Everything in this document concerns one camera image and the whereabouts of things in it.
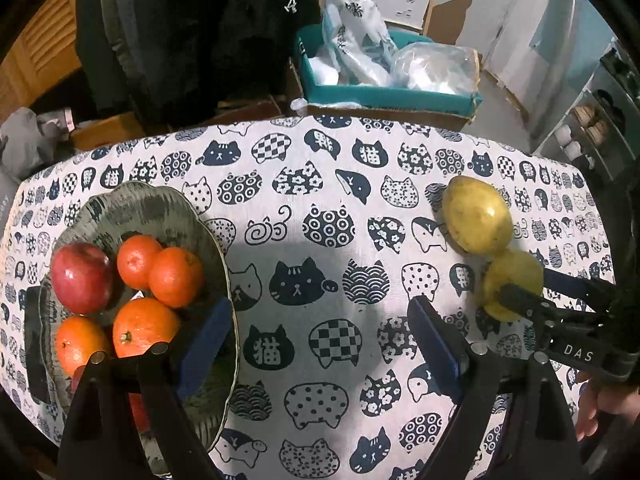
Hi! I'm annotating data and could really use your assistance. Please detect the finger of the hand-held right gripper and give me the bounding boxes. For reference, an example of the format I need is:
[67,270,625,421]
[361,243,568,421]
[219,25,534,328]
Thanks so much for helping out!
[542,267,617,307]
[495,282,558,327]

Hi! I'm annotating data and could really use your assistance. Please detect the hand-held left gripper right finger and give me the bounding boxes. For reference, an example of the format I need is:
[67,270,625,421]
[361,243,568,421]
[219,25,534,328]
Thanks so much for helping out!
[406,295,592,480]

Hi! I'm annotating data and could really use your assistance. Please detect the orange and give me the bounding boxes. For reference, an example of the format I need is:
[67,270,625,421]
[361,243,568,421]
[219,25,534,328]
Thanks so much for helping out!
[112,297,181,359]
[116,235,164,291]
[148,246,205,310]
[56,315,112,377]

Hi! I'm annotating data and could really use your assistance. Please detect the clear plastic bag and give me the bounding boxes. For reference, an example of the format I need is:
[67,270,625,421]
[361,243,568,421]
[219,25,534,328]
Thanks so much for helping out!
[390,42,482,96]

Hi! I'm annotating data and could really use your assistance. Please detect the wooden louvred door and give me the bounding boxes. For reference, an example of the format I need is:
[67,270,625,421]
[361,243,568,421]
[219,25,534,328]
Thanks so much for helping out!
[0,0,84,112]

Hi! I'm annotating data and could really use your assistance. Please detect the red apple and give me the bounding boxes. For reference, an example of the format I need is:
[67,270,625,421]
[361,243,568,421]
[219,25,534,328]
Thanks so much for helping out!
[71,366,151,434]
[51,242,115,316]

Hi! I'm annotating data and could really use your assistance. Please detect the cat print tablecloth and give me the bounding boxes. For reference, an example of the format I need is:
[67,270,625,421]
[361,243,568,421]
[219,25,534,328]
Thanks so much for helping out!
[0,116,617,480]

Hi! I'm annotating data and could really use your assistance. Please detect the teal cardboard box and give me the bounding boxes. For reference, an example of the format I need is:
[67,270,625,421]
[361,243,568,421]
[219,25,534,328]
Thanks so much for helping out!
[294,24,484,124]

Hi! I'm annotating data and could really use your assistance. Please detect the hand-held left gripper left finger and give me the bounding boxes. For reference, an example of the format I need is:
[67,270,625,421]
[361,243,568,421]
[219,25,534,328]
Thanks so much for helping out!
[56,296,237,480]

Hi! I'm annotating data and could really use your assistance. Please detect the metal shoe rack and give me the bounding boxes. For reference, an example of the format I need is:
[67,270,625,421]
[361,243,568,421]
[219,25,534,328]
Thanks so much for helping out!
[531,35,640,182]

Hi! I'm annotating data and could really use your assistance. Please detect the dark grey cloth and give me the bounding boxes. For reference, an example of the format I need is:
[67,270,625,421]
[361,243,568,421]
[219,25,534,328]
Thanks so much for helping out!
[0,107,77,184]

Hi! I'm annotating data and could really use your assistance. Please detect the dark hanging clothes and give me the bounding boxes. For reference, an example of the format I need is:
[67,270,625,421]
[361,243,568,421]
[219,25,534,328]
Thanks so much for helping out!
[75,0,302,127]

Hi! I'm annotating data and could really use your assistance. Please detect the person's right hand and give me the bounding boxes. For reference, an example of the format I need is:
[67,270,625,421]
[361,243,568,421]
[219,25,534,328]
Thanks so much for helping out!
[575,374,640,444]

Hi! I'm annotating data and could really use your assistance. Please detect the long printed plastic bag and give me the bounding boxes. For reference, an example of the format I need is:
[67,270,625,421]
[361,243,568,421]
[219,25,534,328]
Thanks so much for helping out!
[284,0,402,87]

